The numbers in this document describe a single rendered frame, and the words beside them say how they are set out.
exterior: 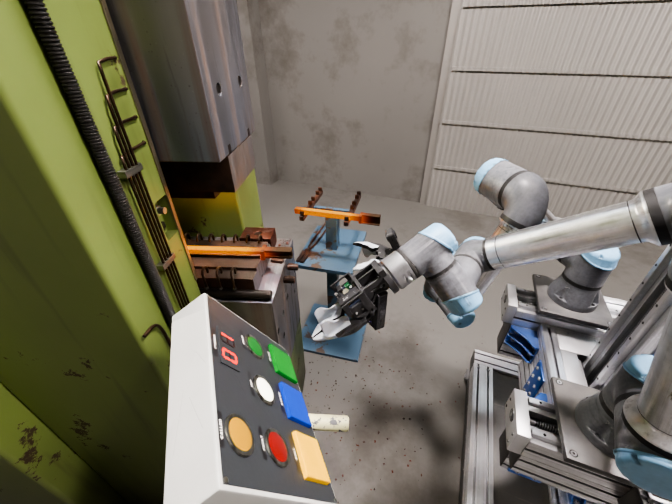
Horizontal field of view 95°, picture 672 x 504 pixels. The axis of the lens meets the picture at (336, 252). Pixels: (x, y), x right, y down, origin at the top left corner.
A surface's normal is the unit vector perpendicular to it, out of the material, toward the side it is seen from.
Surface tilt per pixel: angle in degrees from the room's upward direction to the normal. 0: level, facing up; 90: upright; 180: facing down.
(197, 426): 30
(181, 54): 90
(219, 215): 90
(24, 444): 90
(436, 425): 0
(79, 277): 90
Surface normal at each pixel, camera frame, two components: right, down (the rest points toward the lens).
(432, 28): -0.38, 0.53
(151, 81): -0.06, 0.57
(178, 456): -0.47, -0.61
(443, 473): 0.00, -0.82
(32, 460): 1.00, 0.03
